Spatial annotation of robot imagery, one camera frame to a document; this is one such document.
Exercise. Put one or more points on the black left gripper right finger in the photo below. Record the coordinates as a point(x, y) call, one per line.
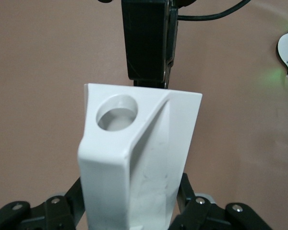
point(201, 215)

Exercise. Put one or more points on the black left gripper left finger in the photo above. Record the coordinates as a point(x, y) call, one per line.
point(57, 215)

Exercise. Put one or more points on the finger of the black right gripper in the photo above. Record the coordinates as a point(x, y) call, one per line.
point(144, 36)

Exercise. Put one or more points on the white faceted cup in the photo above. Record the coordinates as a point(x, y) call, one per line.
point(146, 167)

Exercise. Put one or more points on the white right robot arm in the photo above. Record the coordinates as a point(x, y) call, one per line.
point(286, 45)

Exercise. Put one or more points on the brown table cover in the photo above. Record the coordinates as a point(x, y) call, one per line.
point(38, 95)

